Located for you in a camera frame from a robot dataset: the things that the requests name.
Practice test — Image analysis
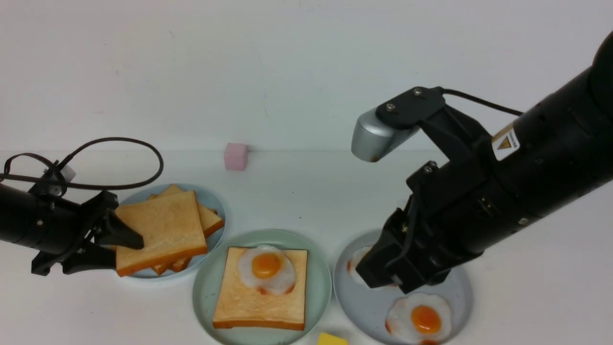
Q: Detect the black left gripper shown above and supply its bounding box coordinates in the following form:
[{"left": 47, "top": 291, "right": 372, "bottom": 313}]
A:
[{"left": 31, "top": 191, "right": 144, "bottom": 276}]

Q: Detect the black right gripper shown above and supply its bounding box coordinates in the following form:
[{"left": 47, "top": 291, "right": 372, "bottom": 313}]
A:
[{"left": 356, "top": 87, "right": 522, "bottom": 293}]

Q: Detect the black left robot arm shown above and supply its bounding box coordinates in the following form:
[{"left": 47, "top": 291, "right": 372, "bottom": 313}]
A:
[{"left": 1, "top": 181, "right": 224, "bottom": 277}]

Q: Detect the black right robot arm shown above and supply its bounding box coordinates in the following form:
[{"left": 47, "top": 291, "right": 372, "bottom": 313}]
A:
[{"left": 352, "top": 34, "right": 612, "bottom": 293}]

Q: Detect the light blue bread plate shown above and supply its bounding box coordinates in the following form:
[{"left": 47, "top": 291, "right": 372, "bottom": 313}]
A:
[{"left": 120, "top": 183, "right": 228, "bottom": 281}]

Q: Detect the grey blue egg plate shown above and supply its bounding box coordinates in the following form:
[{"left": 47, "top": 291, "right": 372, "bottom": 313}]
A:
[{"left": 331, "top": 230, "right": 474, "bottom": 345}]

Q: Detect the mint green centre plate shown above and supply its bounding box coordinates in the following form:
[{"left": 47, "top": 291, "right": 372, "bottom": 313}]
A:
[{"left": 192, "top": 229, "right": 332, "bottom": 345}]

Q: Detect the yellow cube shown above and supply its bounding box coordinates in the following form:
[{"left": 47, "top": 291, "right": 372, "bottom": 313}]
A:
[{"left": 316, "top": 332, "right": 350, "bottom": 345}]

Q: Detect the pink cube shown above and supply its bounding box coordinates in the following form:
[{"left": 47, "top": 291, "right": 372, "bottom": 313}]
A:
[{"left": 224, "top": 143, "right": 248, "bottom": 171}]

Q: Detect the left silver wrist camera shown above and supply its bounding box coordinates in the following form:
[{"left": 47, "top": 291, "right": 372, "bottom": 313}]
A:
[{"left": 46, "top": 165, "right": 77, "bottom": 183}]

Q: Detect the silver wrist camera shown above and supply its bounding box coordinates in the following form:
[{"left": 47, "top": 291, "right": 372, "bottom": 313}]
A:
[
  {"left": 46, "top": 165, "right": 77, "bottom": 183},
  {"left": 351, "top": 108, "right": 420, "bottom": 163}
]

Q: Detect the black left camera cable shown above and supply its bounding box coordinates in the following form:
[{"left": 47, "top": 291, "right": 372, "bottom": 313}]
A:
[{"left": 0, "top": 137, "right": 164, "bottom": 192}]

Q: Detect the black camera cable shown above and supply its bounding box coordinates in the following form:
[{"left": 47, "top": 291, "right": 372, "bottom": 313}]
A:
[
  {"left": 441, "top": 88, "right": 523, "bottom": 117},
  {"left": 0, "top": 137, "right": 164, "bottom": 192}
]

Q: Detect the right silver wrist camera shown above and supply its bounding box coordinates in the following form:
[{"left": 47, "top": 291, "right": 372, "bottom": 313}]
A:
[{"left": 351, "top": 108, "right": 420, "bottom": 163}]

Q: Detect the black right camera cable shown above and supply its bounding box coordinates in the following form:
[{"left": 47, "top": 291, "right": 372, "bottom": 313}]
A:
[{"left": 441, "top": 88, "right": 523, "bottom": 117}]

